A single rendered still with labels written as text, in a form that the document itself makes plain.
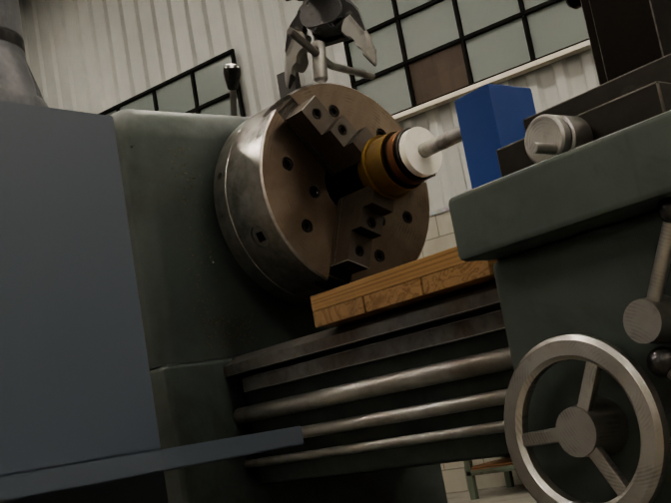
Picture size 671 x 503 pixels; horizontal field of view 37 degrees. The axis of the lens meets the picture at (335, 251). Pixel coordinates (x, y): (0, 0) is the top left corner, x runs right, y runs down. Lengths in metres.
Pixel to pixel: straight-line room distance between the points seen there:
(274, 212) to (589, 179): 0.65
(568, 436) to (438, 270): 0.31
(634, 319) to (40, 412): 0.52
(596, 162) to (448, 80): 8.35
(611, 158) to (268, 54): 9.74
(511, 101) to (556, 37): 7.49
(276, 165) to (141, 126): 0.22
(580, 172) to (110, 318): 0.48
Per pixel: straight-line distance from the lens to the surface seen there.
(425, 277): 1.11
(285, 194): 1.40
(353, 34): 1.61
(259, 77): 10.56
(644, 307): 0.81
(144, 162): 1.49
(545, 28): 8.81
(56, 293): 1.00
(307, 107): 1.42
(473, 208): 0.90
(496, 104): 1.24
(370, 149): 1.39
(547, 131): 0.88
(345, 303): 1.21
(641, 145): 0.79
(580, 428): 0.84
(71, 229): 1.03
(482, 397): 1.10
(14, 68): 1.10
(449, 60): 9.19
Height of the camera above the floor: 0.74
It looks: 10 degrees up
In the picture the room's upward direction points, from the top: 10 degrees counter-clockwise
